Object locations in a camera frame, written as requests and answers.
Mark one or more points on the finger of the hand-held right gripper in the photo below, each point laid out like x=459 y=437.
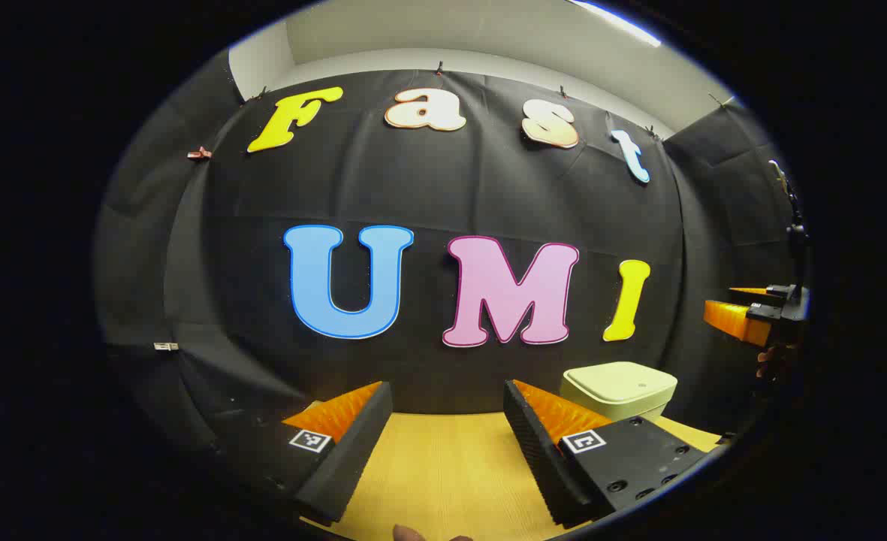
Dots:
x=736 y=319
x=758 y=294

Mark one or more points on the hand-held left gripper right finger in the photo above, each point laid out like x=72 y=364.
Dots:
x=537 y=451

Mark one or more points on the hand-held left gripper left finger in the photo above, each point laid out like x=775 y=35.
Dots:
x=353 y=451

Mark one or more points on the pale green garbage bin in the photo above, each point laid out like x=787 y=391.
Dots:
x=616 y=387

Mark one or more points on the wooden desktop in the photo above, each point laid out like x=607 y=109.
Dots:
x=443 y=473

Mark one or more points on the white backdrop clip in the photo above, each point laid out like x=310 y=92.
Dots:
x=166 y=346

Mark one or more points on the black backdrop cloth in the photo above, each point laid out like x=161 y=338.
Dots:
x=428 y=195

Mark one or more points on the red backdrop clip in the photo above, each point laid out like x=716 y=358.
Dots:
x=200 y=154

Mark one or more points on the black desk edge bracket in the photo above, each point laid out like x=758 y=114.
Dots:
x=725 y=436

